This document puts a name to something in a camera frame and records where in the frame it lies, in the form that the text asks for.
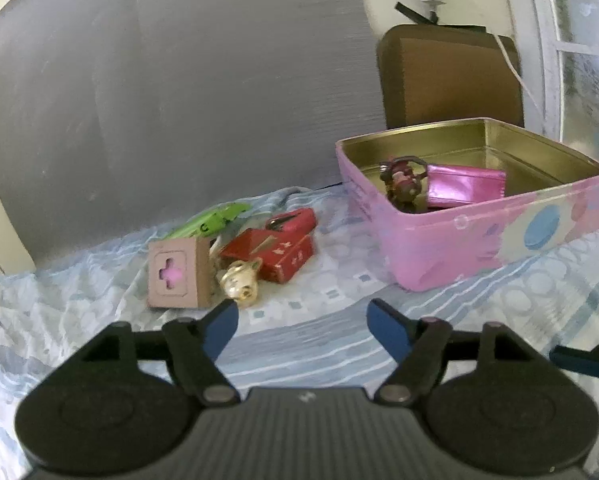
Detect small cardboard box pink cross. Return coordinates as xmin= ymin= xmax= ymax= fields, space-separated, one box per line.
xmin=148 ymin=236 xmax=213 ymax=309

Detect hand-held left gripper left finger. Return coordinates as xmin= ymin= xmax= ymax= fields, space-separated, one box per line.
xmin=80 ymin=298 xmax=241 ymax=406

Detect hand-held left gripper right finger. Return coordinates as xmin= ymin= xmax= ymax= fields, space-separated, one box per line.
xmin=367 ymin=298 xmax=523 ymax=406

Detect black tape strips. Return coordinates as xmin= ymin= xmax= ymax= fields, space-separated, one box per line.
xmin=394 ymin=2 xmax=439 ymax=25

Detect shiny pink pouch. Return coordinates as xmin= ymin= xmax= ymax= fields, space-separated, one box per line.
xmin=425 ymin=163 xmax=507 ymax=208

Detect small red box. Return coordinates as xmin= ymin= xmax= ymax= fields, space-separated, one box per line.
xmin=266 ymin=208 xmax=319 ymax=242

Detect green toy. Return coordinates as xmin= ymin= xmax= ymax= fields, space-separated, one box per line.
xmin=168 ymin=202 xmax=253 ymax=241

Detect white window frame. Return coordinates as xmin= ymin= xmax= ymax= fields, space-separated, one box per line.
xmin=499 ymin=0 xmax=599 ymax=166

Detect grey board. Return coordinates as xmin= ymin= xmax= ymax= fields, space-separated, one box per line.
xmin=0 ymin=0 xmax=387 ymax=277

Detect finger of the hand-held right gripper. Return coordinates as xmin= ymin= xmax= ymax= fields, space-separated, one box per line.
xmin=549 ymin=339 xmax=599 ymax=372

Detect white cable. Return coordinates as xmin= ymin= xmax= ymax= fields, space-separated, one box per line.
xmin=493 ymin=34 xmax=546 ymax=133

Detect pink tin box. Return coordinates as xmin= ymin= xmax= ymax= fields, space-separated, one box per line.
xmin=335 ymin=117 xmax=599 ymax=292

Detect large red box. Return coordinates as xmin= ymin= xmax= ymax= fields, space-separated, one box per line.
xmin=218 ymin=228 xmax=316 ymax=284

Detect light blue patterned bedsheet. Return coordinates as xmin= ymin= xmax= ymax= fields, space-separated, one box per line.
xmin=0 ymin=186 xmax=599 ymax=480

